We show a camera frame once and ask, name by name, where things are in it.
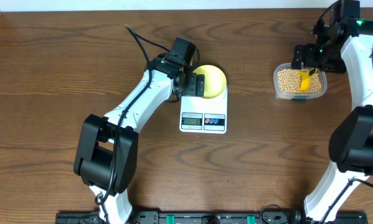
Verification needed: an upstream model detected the yellow measuring scoop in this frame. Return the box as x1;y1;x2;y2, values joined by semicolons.
298;68;317;91

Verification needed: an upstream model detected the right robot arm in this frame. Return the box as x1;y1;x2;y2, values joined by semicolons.
288;1;373;223

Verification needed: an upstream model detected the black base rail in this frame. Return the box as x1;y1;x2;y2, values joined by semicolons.
55;211;369;224

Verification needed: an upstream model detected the pale yellow bowl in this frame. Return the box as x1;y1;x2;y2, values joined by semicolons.
194;65;227;99

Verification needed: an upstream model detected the white digital kitchen scale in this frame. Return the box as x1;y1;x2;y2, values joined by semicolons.
179;86;228;134

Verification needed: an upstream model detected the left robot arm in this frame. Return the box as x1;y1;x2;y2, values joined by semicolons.
73;37;204;223

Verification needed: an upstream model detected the soybeans pile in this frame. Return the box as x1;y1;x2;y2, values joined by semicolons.
277;69;323;94

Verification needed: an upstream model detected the clear plastic container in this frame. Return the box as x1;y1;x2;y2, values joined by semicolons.
273;63;327;100

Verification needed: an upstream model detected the left black cable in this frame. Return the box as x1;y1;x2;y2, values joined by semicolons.
94;24;171;224

